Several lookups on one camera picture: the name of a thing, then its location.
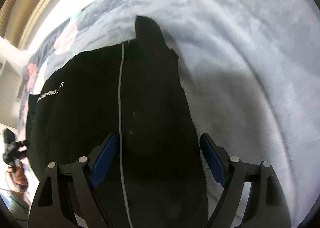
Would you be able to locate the wooden striped headboard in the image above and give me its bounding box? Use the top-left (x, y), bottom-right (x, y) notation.
top-left (0, 0), bottom-right (83, 51)

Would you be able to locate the black hooded jacket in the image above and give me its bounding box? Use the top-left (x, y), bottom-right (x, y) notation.
top-left (26, 16), bottom-right (208, 227)

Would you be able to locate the grey floral bed quilt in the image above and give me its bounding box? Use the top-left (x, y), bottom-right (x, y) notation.
top-left (19, 0), bottom-right (319, 227)

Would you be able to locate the white bedside shelf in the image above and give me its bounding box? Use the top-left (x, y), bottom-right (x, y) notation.
top-left (1, 38), bottom-right (30, 128)

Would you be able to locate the person's left hand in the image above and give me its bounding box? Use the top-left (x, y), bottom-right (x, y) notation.
top-left (6, 161), bottom-right (28, 195)

